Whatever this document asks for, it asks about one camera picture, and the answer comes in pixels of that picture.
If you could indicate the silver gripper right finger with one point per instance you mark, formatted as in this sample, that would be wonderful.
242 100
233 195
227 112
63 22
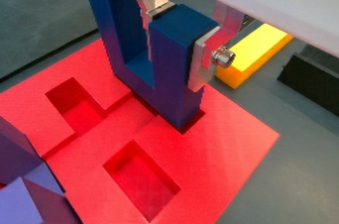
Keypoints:
211 52

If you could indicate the blue U-shaped block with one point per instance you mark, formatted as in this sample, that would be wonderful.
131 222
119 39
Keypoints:
159 80

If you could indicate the yellow long bar block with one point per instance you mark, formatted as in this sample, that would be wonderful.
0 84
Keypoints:
254 50

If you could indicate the red slotted base block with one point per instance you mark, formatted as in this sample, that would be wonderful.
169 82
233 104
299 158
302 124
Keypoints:
130 169

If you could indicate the purple U-shaped block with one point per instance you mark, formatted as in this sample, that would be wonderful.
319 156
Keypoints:
32 198

